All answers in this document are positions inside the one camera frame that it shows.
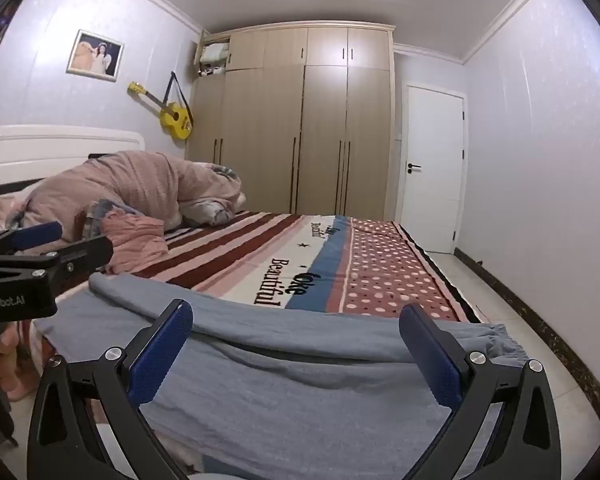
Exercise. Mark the white bed headboard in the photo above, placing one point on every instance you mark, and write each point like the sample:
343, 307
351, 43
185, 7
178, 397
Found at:
40, 155

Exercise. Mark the pink ribbed quilt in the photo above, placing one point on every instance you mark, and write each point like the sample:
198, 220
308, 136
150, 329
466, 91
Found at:
130, 180

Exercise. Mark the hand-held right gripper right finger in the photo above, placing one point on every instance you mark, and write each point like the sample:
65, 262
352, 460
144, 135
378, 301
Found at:
430, 360

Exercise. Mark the stored folded bedding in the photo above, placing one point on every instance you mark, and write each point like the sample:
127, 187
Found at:
214, 57

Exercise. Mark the blue grey cloth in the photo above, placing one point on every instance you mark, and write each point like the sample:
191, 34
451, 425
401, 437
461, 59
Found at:
105, 207

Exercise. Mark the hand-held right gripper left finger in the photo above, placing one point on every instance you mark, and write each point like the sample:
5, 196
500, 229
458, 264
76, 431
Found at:
162, 355

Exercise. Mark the beige wooden wardrobe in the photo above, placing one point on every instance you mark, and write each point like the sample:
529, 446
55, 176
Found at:
320, 135

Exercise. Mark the striped printed bed blanket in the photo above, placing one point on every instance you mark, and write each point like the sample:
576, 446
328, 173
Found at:
260, 245

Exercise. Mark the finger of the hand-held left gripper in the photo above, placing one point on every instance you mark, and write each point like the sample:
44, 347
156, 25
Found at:
35, 235
80, 255

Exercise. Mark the white door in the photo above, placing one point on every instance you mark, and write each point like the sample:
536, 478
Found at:
430, 135

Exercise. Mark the framed wall picture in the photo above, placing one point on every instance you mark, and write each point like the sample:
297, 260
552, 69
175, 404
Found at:
95, 55

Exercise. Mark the grey blue pants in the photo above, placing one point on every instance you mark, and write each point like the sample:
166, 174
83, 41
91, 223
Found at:
280, 395

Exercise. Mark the yellow guitar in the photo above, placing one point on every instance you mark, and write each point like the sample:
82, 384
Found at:
175, 120

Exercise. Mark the pink crumpled cloth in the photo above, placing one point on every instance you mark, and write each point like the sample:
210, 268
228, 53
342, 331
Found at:
135, 240

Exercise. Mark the person's left hand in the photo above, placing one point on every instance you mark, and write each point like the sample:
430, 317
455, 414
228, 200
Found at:
11, 347

